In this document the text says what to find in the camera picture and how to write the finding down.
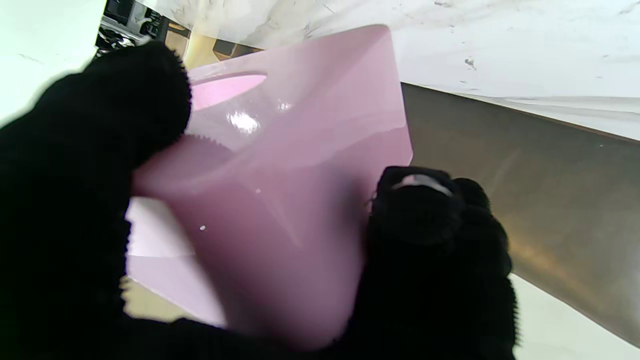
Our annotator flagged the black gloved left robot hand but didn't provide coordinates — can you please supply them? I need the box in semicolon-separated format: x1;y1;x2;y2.
0;42;521;360

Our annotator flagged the pink tissue box cover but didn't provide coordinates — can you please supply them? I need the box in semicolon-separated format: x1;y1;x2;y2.
125;24;415;351

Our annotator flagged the beige wrinkled backdrop cloth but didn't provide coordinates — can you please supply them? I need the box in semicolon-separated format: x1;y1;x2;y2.
0;0;640;360

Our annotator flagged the brown leather sofa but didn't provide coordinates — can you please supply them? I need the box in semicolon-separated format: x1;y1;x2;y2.
165;30;640;348

